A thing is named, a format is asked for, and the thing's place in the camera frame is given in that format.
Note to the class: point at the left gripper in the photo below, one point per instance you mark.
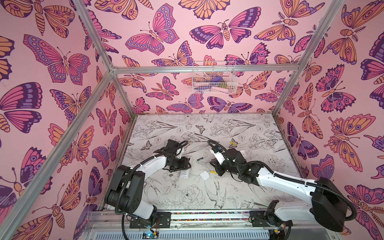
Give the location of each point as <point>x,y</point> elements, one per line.
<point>184,164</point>

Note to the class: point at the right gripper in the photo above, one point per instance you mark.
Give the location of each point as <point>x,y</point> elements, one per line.
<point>218,166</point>

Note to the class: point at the white remote with display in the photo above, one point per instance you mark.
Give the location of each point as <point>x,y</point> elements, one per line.
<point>184,174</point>

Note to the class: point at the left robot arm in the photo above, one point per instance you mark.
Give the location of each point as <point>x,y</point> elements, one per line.
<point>125,192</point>

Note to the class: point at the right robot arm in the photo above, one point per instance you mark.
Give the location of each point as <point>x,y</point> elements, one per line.
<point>320,200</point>

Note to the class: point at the purple item in basket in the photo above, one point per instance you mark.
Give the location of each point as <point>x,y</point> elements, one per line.
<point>216,80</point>

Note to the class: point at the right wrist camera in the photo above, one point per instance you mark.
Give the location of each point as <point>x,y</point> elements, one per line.
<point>219,154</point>

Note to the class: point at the white wire basket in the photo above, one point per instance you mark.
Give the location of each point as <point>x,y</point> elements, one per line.
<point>201,76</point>

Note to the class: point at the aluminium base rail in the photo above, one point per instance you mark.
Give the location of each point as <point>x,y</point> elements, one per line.
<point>182,220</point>

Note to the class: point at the white vented cable duct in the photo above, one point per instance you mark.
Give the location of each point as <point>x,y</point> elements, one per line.
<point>191,235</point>

